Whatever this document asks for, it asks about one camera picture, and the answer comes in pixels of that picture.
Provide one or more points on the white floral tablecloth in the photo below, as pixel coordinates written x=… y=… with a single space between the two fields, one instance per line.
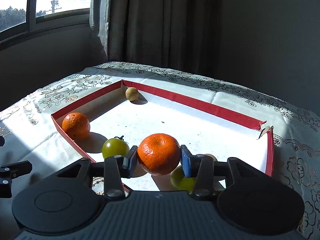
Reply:
x=29 y=132

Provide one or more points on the brown longan fruit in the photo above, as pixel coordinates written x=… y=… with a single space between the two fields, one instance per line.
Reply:
x=132 y=93
x=213 y=157

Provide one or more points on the small orange tangerine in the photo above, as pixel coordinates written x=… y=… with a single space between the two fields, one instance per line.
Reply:
x=159 y=154

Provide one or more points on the large orange tangerine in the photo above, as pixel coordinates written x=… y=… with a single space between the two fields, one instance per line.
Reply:
x=76 y=125

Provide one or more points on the green tomato with stem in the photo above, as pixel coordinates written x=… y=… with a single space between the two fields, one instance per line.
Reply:
x=115 y=146

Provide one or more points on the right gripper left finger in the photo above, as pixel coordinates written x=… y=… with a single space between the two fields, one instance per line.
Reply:
x=74 y=196

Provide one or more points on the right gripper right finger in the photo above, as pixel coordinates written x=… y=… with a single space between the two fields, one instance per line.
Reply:
x=244 y=196

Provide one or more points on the small green tomato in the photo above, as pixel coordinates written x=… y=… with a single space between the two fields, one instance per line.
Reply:
x=180 y=181

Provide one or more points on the dark patterned curtain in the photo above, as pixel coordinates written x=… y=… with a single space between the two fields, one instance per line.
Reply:
x=176 y=34

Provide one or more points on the red shallow cardboard box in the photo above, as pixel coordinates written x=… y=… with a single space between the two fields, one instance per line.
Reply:
x=202 y=127

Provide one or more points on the window frame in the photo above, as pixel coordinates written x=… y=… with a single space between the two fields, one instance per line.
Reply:
x=20 y=17

